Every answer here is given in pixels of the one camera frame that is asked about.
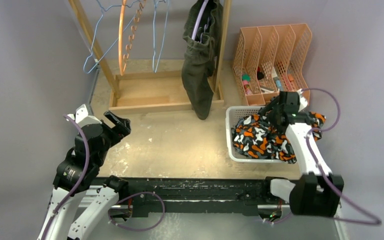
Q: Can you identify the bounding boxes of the orange camouflage shorts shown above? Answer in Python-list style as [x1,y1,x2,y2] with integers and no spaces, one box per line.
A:
[231,110,326,164]

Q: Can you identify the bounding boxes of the orange plastic hanger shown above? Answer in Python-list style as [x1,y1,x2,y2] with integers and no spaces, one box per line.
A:
[118,0,147,76]

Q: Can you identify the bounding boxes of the olive green shorts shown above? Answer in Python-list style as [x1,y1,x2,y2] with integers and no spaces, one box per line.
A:
[181,0,223,120]

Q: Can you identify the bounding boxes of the light blue wire hanger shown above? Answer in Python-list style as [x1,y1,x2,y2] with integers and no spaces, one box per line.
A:
[82,0,143,74]

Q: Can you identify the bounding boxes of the purple plastic hanger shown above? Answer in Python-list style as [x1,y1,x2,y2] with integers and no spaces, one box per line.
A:
[191,0,209,40]

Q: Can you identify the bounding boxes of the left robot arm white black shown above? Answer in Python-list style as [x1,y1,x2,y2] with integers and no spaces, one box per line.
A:
[37,109,132,240]

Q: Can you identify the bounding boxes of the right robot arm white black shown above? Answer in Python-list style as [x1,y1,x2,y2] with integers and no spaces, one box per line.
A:
[260,90,345,218]

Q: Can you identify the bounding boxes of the wooden clothes rack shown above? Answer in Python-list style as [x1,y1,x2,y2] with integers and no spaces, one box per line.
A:
[67,0,233,115]

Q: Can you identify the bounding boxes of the white plastic basket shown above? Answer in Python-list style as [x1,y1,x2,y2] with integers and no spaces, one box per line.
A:
[225,105,312,164]

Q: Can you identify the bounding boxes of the items in file organizer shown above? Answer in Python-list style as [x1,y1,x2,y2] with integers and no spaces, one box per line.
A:
[241,67,291,95]

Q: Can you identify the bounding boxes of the orange plastic file organizer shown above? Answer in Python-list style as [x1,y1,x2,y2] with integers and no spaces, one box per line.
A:
[231,23,313,106]

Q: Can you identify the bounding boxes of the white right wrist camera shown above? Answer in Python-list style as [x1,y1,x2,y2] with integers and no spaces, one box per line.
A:
[296,89,309,112]

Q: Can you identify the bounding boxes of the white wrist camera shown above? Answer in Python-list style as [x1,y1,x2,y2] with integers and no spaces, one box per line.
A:
[65,104,102,128]
[296,89,309,112]

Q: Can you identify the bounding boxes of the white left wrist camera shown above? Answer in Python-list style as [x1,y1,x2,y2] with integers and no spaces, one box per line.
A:
[65,104,102,128]

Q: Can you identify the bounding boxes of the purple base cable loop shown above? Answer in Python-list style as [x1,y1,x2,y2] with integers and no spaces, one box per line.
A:
[107,191,166,232]

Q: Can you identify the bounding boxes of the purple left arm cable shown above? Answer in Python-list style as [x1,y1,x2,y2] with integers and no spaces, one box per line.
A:
[41,113,91,240]

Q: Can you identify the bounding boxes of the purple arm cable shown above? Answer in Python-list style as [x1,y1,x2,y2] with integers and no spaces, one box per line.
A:
[299,88,382,227]
[41,113,91,240]

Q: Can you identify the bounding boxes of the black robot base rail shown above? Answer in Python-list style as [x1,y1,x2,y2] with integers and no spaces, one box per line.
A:
[110,177,290,218]

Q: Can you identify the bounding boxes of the aluminium frame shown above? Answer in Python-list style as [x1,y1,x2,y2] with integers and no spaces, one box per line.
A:
[38,184,349,240]

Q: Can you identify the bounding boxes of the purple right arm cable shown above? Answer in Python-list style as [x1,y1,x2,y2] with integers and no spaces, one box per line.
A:
[299,88,382,227]

